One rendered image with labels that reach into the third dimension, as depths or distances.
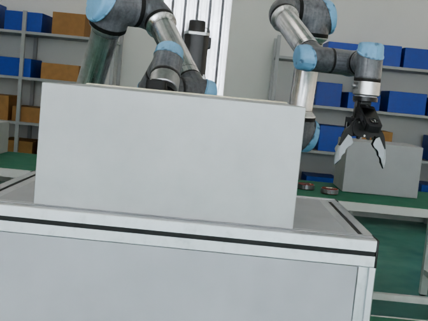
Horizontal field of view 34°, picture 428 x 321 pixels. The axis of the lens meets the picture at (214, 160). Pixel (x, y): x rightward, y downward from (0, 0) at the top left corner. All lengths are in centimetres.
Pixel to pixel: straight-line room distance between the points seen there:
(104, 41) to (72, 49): 630
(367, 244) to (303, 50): 98
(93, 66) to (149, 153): 108
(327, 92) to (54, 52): 323
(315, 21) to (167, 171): 136
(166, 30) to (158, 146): 95
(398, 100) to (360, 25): 108
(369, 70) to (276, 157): 91
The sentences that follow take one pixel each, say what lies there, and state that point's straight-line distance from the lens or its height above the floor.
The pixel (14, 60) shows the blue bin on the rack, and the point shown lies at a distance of 804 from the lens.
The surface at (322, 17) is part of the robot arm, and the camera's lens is 241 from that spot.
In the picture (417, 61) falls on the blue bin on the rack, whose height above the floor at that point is 186.
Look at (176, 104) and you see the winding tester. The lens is 112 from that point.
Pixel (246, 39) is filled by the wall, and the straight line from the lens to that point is 826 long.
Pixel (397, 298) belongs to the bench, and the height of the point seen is 18.
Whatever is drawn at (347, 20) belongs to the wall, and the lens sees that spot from 840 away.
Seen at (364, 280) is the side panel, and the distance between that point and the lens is 117.
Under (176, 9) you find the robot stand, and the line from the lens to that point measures 254.
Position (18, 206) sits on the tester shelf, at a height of 111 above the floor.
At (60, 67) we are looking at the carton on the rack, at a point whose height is 142.
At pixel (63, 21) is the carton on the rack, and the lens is 795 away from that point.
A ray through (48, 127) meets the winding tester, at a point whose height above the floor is 124.
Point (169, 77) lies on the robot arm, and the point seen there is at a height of 135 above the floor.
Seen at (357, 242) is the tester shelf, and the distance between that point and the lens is 114.
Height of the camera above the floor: 133
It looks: 6 degrees down
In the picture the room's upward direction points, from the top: 6 degrees clockwise
